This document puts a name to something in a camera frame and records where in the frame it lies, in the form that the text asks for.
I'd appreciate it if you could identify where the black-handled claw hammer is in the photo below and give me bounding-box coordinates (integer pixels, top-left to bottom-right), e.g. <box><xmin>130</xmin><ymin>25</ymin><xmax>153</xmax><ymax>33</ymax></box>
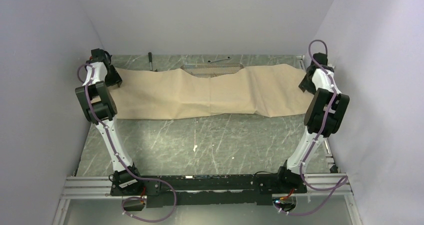
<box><xmin>147</xmin><ymin>52</ymin><xmax>158</xmax><ymax>72</ymax></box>

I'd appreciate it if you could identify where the silver ratchet wrench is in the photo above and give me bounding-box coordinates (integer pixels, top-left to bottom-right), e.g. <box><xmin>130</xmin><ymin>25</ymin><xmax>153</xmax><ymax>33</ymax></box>
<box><xmin>207</xmin><ymin>56</ymin><xmax>231</xmax><ymax>64</ymax></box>

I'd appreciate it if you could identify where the beige wrapping cloth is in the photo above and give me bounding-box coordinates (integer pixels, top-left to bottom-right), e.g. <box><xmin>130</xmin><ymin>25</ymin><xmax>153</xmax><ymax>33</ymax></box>
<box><xmin>109</xmin><ymin>64</ymin><xmax>313</xmax><ymax>120</ymax></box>

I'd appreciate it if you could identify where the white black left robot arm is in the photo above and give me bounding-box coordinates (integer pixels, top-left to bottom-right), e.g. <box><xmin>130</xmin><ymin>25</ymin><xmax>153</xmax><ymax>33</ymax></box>
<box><xmin>75</xmin><ymin>48</ymin><xmax>144</xmax><ymax>195</ymax></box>

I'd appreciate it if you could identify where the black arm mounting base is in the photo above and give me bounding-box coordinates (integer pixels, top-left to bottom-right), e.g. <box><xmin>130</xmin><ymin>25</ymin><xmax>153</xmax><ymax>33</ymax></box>
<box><xmin>110</xmin><ymin>172</ymin><xmax>307</xmax><ymax>208</ymax></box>

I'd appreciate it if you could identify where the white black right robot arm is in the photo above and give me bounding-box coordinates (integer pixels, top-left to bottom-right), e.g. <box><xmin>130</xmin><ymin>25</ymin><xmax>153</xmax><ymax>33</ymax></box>
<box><xmin>275</xmin><ymin>52</ymin><xmax>350</xmax><ymax>193</ymax></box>

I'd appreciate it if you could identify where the aluminium rail frame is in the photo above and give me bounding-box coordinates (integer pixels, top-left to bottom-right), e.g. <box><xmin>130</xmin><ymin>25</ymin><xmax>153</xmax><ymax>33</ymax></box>
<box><xmin>53</xmin><ymin>172</ymin><xmax>362</xmax><ymax>225</ymax></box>

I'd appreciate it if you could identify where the metal mesh instrument tray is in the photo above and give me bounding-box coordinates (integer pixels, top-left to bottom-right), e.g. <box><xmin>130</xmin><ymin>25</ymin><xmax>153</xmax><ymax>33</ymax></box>
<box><xmin>180</xmin><ymin>63</ymin><xmax>244</xmax><ymax>78</ymax></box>

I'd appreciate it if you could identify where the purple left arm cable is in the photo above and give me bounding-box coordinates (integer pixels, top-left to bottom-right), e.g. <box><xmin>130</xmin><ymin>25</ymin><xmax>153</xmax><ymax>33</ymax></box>
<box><xmin>77</xmin><ymin>63</ymin><xmax>178</xmax><ymax>223</ymax></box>

